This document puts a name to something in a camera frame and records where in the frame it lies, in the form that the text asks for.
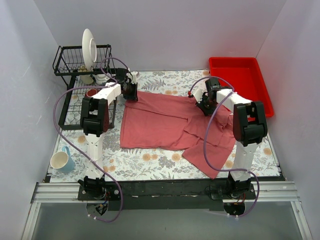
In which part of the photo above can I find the pink red t shirt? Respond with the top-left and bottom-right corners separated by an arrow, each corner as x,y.
120,91 -> 236,179

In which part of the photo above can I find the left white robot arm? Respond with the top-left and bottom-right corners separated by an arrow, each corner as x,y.
80,68 -> 139,180

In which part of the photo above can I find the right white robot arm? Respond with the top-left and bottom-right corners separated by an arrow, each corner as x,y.
188,76 -> 268,199

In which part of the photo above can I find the blue white floral teapot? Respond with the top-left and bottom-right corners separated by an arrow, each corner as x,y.
90,74 -> 110,86

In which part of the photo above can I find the red ceramic bowl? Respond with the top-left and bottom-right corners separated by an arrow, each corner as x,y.
85,88 -> 99,98

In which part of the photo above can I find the red plastic bin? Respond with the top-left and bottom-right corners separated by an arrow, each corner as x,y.
208,57 -> 274,118

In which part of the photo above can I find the white ceramic plate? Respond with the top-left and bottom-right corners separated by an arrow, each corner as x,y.
82,28 -> 97,71

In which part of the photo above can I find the floral table mat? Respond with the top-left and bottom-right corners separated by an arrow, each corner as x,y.
47,69 -> 281,183

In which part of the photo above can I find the blue white mug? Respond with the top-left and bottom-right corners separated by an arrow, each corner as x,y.
50,146 -> 75,174

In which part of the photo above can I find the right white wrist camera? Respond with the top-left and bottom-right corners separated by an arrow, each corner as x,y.
188,88 -> 205,104

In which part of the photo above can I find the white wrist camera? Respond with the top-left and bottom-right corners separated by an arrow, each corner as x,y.
128,71 -> 140,84
188,88 -> 205,104

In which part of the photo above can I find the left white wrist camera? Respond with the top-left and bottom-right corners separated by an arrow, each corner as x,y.
128,71 -> 140,84

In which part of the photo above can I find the black wire dish rack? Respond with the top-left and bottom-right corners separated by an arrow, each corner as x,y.
52,44 -> 112,131

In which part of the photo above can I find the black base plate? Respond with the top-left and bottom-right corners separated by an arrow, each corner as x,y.
77,178 -> 256,212

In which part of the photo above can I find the aluminium frame rail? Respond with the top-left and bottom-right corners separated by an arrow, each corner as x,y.
22,181 -> 313,240

